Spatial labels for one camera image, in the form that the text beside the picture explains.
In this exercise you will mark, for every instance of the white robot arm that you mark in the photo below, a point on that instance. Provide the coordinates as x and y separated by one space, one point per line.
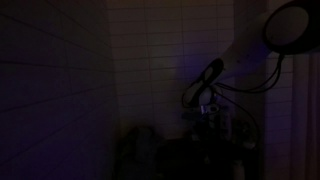
293 28

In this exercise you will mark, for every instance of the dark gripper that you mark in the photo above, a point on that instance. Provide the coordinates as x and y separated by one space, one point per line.
216 115

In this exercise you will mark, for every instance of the white shower curtain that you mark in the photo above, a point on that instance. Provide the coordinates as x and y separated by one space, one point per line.
305 135

